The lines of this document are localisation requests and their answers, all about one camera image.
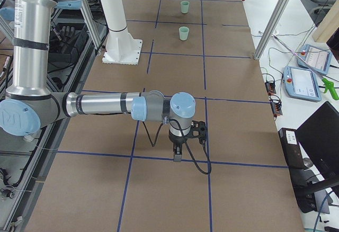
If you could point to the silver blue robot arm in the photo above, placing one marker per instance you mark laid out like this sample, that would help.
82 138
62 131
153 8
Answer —
29 105

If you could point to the blue teach pendant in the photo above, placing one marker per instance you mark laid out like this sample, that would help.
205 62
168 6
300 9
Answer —
300 83
318 58

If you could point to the orange relay board near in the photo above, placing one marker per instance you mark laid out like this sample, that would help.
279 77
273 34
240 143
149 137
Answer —
276 105

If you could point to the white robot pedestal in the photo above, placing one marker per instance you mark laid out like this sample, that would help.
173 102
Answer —
121 47

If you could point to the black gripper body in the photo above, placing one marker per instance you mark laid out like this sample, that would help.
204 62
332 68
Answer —
176 140

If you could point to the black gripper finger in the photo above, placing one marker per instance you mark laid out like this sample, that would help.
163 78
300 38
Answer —
176 154
179 154

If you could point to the green plastic cup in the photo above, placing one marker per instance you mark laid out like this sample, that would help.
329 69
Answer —
183 33
184 7

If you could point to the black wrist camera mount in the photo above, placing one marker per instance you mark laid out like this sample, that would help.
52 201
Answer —
198 130

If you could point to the orange relay board far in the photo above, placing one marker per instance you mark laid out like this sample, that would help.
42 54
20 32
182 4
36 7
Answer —
270 84

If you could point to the near blue teach pendant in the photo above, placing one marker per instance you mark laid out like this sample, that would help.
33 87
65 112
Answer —
300 83

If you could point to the metal rod green handle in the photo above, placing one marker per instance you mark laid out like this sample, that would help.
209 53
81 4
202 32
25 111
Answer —
329 85

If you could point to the far blue teach pendant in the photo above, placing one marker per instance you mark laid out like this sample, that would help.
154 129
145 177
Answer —
318 58

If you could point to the black laptop computer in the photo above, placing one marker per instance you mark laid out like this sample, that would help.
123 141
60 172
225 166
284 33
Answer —
318 136

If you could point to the aluminium frame post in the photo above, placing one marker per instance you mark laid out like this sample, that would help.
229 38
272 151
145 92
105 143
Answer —
271 25

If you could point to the orange relay board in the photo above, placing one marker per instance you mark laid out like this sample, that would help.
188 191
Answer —
276 105
270 84

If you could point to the black mini pc box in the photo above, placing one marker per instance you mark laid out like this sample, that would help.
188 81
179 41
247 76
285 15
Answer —
292 151

